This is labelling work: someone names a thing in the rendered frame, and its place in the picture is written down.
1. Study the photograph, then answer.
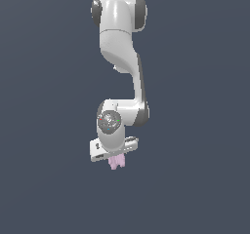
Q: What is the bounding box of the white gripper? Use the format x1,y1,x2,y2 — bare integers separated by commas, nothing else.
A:
89,136,140,163

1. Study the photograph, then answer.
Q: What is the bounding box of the small pink object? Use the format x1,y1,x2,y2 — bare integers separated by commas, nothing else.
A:
107,152,127,171

